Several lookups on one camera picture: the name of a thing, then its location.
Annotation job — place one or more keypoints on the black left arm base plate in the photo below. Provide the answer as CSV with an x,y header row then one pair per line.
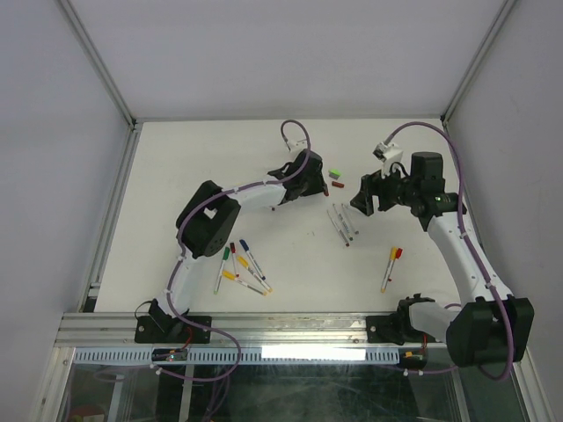
x,y
168,330

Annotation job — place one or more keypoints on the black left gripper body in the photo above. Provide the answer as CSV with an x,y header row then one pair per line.
x,y
314,182

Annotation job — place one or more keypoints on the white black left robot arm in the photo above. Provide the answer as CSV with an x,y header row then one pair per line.
x,y
205,224

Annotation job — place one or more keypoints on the grey cap whiteboard marker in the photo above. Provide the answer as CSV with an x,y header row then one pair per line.
x,y
347,215

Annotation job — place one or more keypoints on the grey slotted cable duct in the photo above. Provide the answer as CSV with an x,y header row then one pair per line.
x,y
261,355

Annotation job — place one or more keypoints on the aluminium frame rail front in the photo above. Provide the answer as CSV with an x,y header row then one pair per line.
x,y
100,329

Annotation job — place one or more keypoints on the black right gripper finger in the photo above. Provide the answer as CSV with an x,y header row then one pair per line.
x,y
364,197
364,205

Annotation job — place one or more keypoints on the yellow cap marker group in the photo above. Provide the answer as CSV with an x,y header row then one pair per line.
x,y
388,269

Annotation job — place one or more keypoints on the blue cap marker pen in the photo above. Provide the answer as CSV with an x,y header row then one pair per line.
x,y
249,254

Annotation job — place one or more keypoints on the green cap marker pen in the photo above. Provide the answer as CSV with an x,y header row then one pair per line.
x,y
225,256

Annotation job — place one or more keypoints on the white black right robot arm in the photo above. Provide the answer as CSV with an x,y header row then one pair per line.
x,y
492,325

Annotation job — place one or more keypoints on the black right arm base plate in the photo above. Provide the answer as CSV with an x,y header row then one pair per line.
x,y
390,329

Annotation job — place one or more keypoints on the brown cap marker pen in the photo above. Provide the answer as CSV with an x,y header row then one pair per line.
x,y
343,223

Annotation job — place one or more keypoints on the red cap marker group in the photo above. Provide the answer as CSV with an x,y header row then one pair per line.
x,y
397,256

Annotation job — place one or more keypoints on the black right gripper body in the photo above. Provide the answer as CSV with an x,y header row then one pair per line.
x,y
391,190

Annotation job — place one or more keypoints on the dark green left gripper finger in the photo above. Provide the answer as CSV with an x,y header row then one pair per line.
x,y
320,183
309,191

